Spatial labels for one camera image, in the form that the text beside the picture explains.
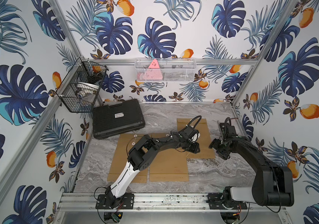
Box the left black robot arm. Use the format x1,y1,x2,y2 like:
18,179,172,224
100,125,200,209

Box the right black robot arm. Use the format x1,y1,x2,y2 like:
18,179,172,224
209,123,294,207

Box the pink triangular object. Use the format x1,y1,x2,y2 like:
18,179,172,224
143,59,163,81

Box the black plastic tool case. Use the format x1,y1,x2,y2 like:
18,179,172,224
92,99,145,140

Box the white items in black basket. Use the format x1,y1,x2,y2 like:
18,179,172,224
75,82,100,99

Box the white mesh wall basket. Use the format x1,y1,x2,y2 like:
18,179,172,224
134,58,198,83

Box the black wire basket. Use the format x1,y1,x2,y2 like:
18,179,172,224
56,58,109,113

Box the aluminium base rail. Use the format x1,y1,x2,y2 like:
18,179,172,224
57,193,279,214

